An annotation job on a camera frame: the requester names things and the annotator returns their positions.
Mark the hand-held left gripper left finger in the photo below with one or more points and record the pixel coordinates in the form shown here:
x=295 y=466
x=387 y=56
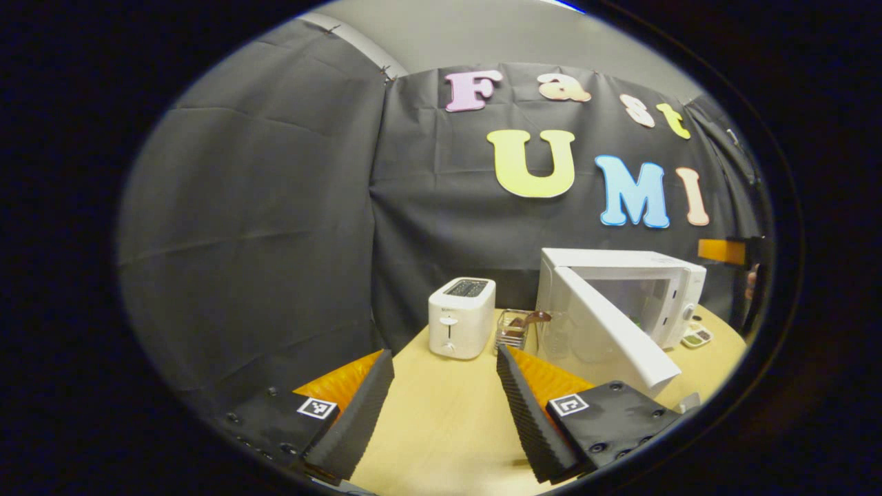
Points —
x=355 y=420

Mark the white microwave oven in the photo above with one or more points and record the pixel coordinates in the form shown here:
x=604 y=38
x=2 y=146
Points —
x=606 y=331

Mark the white toaster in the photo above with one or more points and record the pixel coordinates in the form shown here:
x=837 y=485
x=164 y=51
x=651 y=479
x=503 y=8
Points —
x=462 y=320

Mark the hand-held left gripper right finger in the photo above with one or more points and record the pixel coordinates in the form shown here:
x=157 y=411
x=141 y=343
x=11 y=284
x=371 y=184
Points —
x=530 y=420

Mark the white divided plate of beans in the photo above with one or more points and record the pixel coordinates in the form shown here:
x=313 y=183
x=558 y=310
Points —
x=696 y=337

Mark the green food item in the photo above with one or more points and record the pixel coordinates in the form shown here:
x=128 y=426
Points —
x=638 y=320

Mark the black backdrop cloth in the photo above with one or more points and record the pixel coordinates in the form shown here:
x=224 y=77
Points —
x=275 y=227

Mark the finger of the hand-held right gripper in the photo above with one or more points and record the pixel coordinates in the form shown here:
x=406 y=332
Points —
x=723 y=251

